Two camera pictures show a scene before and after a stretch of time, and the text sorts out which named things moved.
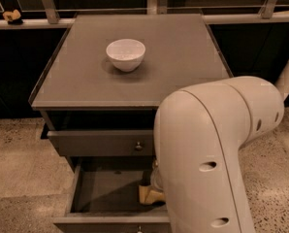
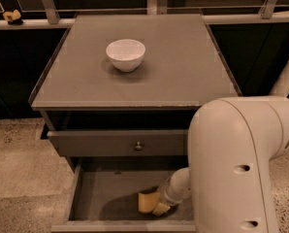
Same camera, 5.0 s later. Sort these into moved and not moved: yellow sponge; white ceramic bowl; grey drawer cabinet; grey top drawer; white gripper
Moved: white gripper; yellow sponge
Not moved: grey top drawer; white ceramic bowl; grey drawer cabinet
